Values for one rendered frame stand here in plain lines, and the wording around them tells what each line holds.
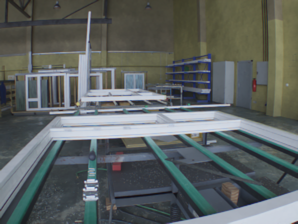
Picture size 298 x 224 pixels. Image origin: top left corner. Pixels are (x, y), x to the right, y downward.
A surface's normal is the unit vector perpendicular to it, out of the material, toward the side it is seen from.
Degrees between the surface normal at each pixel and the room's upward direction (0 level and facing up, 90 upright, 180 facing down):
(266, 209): 0
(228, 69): 90
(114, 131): 90
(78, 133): 90
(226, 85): 90
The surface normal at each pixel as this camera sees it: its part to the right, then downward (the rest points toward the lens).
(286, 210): 0.22, 0.15
